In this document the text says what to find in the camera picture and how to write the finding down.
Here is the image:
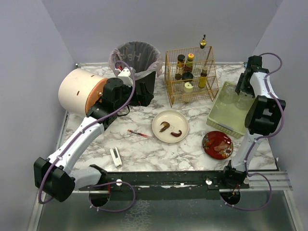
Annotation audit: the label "clear drinking glass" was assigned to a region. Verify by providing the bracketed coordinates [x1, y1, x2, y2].
[235, 94, 253, 110]
[220, 85, 237, 104]

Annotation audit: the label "pale green perforated basket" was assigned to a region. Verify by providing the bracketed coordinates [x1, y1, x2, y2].
[206, 81, 249, 139]

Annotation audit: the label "cream round plate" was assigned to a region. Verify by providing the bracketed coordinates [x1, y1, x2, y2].
[152, 110, 189, 143]

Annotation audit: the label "small yellow label bottle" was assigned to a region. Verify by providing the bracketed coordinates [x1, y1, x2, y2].
[198, 65, 208, 89]

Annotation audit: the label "cream cylindrical shaker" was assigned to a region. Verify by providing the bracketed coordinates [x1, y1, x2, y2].
[184, 82, 193, 93]

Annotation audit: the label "black lid glass jar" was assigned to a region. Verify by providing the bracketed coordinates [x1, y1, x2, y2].
[181, 72, 194, 83]

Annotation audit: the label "amber spice jar grey lid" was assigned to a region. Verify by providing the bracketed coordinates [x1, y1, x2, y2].
[175, 54, 185, 80]

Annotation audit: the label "clear oil bottle gold cap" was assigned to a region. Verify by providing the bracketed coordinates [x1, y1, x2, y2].
[191, 34, 207, 80]

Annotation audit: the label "green sauce bottle yellow cap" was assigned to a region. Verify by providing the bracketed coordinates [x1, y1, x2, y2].
[183, 53, 194, 73]

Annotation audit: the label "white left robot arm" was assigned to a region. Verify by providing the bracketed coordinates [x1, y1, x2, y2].
[34, 68, 156, 202]

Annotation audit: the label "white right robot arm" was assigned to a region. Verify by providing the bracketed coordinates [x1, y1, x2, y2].
[222, 54, 286, 189]

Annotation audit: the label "brown shrimp piece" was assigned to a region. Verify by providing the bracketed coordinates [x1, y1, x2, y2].
[159, 121, 170, 132]

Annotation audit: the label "red pen tube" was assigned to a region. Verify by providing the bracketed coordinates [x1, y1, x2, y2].
[128, 129, 153, 139]

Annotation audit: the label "cream cylindrical drawer box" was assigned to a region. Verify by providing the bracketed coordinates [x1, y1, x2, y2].
[58, 68, 108, 117]

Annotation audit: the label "pink plastic bin liner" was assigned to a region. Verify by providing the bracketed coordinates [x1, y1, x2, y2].
[108, 41, 163, 80]

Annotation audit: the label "black trash bin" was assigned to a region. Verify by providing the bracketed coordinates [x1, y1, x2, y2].
[112, 41, 161, 106]

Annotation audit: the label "dark red sausage piece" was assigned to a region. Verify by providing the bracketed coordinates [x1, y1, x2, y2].
[170, 130, 182, 137]

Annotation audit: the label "white rectangular device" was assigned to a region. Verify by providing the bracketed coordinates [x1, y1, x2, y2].
[110, 147, 123, 167]

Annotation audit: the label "red floral small plate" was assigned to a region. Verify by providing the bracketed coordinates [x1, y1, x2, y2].
[202, 131, 233, 160]

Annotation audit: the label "meat scraps on red plate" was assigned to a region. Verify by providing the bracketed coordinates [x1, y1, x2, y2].
[206, 139, 229, 152]

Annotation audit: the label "gold wire rack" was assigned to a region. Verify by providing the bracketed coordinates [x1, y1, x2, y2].
[165, 46, 219, 105]

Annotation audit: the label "black mounting rail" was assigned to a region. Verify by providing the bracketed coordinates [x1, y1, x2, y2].
[80, 170, 249, 201]

